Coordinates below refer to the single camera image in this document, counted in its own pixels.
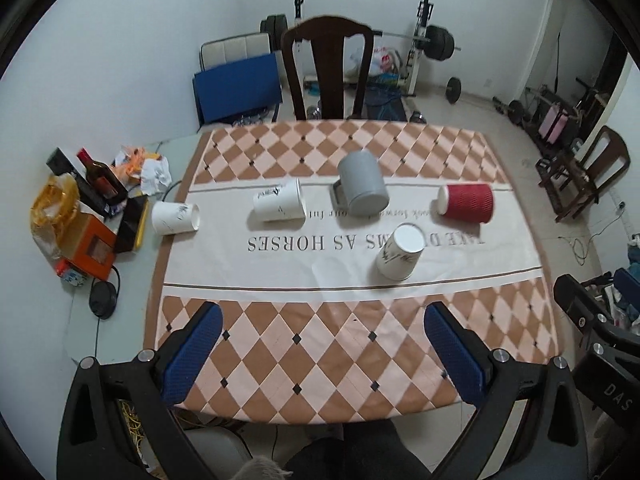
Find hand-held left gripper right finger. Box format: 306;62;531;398
423;301;591;480

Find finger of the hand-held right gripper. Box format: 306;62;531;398
553;273;640;348

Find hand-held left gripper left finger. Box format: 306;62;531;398
56;301;224;480

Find white paper cup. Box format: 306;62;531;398
252;177;307;223
151;201;201;236
376;223;423;281

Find red ribbed paper cup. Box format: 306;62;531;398
437;183;495;224

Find grey cup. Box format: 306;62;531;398
332;151;390;218

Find brown wooden chair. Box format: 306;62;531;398
536;125;632;224

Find checkered printed tablecloth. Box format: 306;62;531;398
142;120;563;426

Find person's dark trouser legs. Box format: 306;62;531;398
286;420;432;480

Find black flat box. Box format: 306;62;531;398
116;194;149;254

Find small colourful box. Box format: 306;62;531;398
54;260;87;289

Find orange box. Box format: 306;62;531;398
60;212;119;281

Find pink bag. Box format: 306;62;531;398
540;105;567;143

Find crumpled white paper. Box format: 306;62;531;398
139;156;172;196

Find long floor dumbbell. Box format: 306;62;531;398
492;95;527;126

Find brown liquor bottle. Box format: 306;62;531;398
76;147;129;202

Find yellow plastic bag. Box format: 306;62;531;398
30;172;82;261

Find orange snack wrapper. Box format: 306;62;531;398
110;145;162;182

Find black tall box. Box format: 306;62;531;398
46;147;108;218

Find blue folded mat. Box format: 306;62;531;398
192;52;284;127

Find white weight rack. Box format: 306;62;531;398
400;0;437;99

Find barbell with black plates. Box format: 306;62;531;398
259;14;463;64

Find white and red plastic bag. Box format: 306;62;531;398
346;45;404;79

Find white cushioned bench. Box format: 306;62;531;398
200;31;275;72

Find dark wooden chair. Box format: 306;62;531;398
280;16;376;122

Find yellow cable bundle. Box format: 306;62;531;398
119;399;147;463

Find black round disc with cable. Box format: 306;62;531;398
88;265;122;319

